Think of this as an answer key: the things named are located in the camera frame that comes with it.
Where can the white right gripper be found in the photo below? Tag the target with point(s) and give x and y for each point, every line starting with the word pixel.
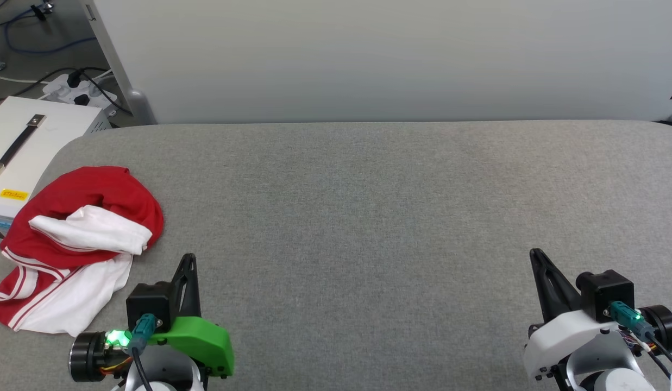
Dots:
pixel 569 336

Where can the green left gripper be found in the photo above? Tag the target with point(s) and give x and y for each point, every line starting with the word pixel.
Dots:
pixel 202 339

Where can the red and white basketball jersey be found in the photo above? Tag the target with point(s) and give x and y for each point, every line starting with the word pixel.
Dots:
pixel 113 190

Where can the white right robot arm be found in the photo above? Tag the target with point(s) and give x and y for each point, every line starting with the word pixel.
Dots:
pixel 623 380

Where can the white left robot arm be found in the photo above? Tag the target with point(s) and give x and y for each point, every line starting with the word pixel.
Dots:
pixel 167 380

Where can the yellow box label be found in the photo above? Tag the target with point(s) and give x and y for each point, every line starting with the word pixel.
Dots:
pixel 14 194

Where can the white equipment box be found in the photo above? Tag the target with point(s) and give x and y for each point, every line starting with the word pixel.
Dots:
pixel 48 146

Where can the white power strip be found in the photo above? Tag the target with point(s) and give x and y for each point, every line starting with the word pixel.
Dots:
pixel 91 89

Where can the white partition panel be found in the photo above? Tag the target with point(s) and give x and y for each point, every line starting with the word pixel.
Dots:
pixel 368 54

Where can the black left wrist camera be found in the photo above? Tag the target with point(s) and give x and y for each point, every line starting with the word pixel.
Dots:
pixel 148 298

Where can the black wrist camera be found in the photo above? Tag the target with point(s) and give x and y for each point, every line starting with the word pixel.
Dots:
pixel 148 298
pixel 604 290

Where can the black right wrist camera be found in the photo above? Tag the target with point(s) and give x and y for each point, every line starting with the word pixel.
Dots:
pixel 604 290

